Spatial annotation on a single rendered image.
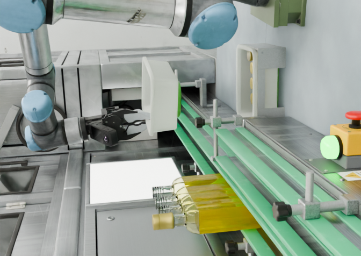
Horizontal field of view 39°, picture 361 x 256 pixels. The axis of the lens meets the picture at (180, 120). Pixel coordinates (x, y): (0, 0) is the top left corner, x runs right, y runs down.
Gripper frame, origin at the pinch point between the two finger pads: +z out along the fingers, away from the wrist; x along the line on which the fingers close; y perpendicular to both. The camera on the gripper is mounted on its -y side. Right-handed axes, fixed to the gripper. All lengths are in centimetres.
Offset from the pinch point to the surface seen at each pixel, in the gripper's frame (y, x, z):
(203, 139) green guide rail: 8.1, 12.3, 15.9
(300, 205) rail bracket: -72, -8, 15
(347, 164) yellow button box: -59, -6, 30
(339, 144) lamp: -57, -9, 29
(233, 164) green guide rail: -24.8, 6.6, 16.8
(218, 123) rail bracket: -14.0, -0.6, 16.3
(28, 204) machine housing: 17, 28, -43
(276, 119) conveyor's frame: -17.4, -0.2, 31.3
